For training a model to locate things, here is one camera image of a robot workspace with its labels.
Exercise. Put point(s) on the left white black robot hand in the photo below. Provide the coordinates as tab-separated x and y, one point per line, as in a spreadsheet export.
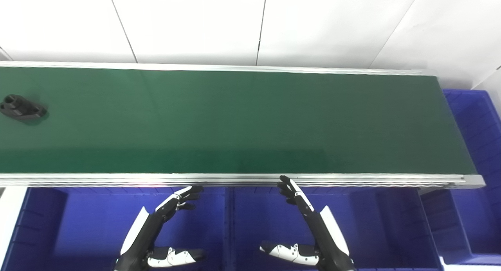
143	234

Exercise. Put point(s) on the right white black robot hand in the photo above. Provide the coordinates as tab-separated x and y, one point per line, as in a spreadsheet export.
327	239

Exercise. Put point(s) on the black flanged metal part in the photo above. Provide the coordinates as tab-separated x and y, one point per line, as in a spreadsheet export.
21	108

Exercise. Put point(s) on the blue plastic bin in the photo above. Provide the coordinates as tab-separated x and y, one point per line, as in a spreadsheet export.
86	224
383	228
479	146

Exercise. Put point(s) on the white bin table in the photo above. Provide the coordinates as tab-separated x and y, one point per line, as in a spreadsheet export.
9	216

